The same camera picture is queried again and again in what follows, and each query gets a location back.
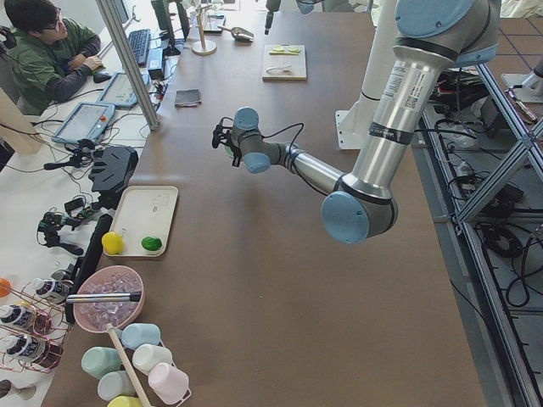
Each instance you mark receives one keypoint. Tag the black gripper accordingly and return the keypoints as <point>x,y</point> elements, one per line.
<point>232,153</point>
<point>269,17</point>

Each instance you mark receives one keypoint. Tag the white ceramic spoon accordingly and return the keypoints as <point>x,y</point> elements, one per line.
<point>279,69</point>

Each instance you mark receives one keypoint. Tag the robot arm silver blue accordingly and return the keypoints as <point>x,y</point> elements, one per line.
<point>304,6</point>
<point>414,43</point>

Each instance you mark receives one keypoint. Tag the pink bowl with ice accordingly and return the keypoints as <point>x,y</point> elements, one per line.
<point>94,317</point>

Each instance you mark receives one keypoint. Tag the metal scoop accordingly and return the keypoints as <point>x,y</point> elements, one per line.
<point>239,34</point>

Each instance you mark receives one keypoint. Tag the yellow plastic knife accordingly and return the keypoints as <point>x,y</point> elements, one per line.
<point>285,51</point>

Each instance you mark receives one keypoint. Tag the wooden cutting board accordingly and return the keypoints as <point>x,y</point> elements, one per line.
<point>298,63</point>

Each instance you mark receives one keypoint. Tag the grey folded cloth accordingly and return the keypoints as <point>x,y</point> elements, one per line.
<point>187,98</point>

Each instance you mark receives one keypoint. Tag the wooden mug tree stand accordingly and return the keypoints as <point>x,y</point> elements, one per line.
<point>204,46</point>

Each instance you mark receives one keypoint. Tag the cream plastic tray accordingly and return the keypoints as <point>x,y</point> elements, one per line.
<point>144,211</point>

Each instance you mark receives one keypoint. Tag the black monitor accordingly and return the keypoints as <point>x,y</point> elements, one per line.
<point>171,45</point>

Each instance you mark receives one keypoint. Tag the green lime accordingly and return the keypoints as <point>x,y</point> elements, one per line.
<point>151,243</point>

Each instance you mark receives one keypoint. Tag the blue teach pendant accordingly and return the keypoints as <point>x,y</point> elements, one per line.
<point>87,121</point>
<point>118,92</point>

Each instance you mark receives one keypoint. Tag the black keyboard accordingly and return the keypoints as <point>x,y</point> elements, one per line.
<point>139,43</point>

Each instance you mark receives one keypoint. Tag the yellow lemon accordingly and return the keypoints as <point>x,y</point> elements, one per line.
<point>113,243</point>

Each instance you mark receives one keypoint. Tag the light blue cup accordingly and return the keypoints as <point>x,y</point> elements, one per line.
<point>137,334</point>

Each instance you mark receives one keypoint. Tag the seated person green jacket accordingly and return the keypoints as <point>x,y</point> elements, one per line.
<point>53,56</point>

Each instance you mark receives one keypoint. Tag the white cup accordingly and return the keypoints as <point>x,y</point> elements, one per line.
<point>147,356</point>

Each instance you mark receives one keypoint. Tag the pink cup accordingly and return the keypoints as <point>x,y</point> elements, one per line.
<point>170,384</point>

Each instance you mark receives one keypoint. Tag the mint green cup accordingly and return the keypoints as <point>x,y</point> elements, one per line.
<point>99,361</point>

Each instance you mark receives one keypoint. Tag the pale blue cup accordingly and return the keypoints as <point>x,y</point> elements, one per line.
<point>114,384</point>

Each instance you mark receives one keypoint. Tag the yellow cup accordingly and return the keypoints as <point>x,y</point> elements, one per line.
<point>125,401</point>

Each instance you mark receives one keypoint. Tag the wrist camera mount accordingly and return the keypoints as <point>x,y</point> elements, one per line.
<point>222,135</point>

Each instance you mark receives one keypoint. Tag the white camera post base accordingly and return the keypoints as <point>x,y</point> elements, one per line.
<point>365,106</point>

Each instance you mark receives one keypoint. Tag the aluminium frame post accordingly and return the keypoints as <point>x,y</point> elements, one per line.
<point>117,33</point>

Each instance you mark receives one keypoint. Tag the copper wire bottle rack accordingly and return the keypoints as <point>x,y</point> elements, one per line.
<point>33,325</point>

